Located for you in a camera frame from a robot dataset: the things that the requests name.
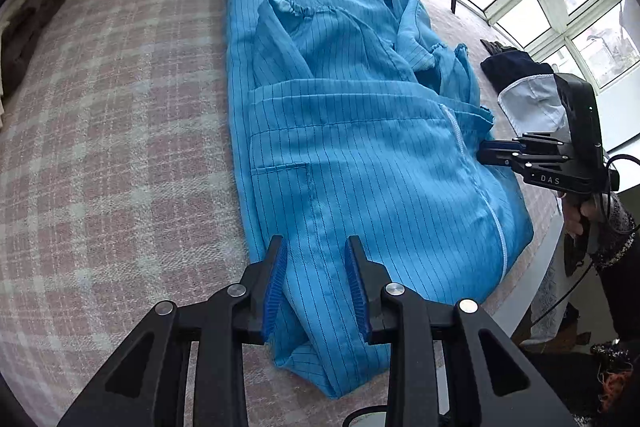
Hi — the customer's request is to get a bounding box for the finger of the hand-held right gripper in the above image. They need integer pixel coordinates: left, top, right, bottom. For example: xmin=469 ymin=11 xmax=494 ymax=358
xmin=477 ymin=133 xmax=567 ymax=156
xmin=477 ymin=151 xmax=573 ymax=172

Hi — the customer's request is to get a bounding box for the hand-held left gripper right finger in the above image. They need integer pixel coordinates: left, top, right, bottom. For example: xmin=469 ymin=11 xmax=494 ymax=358
xmin=344 ymin=235 xmax=576 ymax=427

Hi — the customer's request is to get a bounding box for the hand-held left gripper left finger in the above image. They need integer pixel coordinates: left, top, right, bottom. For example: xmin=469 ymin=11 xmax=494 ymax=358
xmin=57 ymin=234 xmax=290 ymax=427

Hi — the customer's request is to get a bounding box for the blue striped coat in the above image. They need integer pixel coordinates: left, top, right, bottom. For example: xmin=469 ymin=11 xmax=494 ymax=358
xmin=225 ymin=0 xmax=535 ymax=400

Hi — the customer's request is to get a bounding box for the person's right forearm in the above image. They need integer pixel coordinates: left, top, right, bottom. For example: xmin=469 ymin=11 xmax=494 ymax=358
xmin=587 ymin=193 xmax=639 ymax=270

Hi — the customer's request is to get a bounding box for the person's right hand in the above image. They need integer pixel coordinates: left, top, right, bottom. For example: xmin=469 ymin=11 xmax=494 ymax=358
xmin=562 ymin=193 xmax=612 ymax=240

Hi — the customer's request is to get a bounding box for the pale blue shirt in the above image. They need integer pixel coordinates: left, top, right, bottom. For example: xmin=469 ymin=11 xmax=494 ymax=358
xmin=497 ymin=74 xmax=568 ymax=140

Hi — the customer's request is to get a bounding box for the dark navy garment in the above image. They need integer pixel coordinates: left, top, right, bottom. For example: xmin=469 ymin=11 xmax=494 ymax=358
xmin=480 ymin=49 xmax=556 ymax=98

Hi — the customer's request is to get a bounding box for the dark cloth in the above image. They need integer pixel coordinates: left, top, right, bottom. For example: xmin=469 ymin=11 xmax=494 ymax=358
xmin=480 ymin=38 xmax=516 ymax=56

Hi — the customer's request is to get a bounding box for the pale patterned cloth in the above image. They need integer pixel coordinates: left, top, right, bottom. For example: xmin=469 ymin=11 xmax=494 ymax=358
xmin=530 ymin=252 xmax=565 ymax=340

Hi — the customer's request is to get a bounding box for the person's dark glittery clothing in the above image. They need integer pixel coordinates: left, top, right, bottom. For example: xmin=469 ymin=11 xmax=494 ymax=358
xmin=565 ymin=257 xmax=640 ymax=427

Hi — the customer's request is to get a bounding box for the pink plaid blanket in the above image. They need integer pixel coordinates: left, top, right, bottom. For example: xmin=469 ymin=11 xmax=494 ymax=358
xmin=0 ymin=0 xmax=561 ymax=427

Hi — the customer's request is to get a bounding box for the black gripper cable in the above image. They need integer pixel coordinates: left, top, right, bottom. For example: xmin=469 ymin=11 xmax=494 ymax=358
xmin=527 ymin=152 xmax=640 ymax=330

